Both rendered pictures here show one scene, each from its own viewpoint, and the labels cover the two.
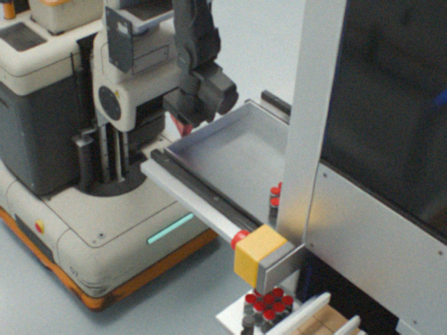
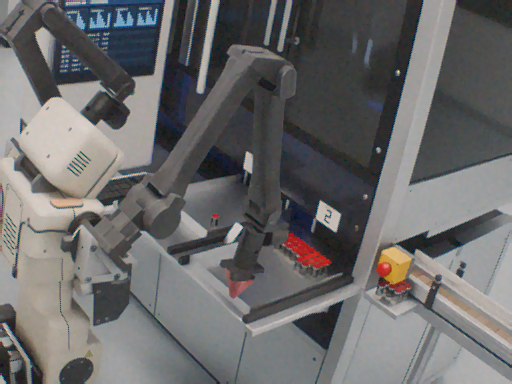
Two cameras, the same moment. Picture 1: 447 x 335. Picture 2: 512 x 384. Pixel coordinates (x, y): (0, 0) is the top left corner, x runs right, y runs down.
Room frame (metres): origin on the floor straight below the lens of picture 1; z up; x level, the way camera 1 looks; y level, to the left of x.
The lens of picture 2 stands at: (1.19, 1.50, 1.93)
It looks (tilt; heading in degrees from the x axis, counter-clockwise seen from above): 27 degrees down; 270
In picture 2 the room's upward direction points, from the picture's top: 11 degrees clockwise
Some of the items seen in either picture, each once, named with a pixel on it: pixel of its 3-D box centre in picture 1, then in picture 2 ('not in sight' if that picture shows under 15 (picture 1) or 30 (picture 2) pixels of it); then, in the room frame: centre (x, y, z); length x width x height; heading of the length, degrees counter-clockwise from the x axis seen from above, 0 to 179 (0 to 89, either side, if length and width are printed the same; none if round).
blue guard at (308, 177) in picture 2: not in sight; (172, 90); (1.57, -0.83, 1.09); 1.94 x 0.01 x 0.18; 135
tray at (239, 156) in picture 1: (262, 167); (266, 269); (1.13, -0.08, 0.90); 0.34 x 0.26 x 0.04; 45
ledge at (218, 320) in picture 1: (268, 323); (395, 299); (0.75, -0.09, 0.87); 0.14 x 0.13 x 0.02; 45
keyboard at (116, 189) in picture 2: not in sight; (106, 191); (1.70, -0.47, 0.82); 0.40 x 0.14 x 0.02; 43
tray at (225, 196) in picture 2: not in sight; (225, 204); (1.29, -0.41, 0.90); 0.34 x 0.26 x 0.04; 45
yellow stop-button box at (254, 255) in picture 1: (262, 258); (395, 264); (0.79, -0.08, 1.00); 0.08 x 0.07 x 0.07; 45
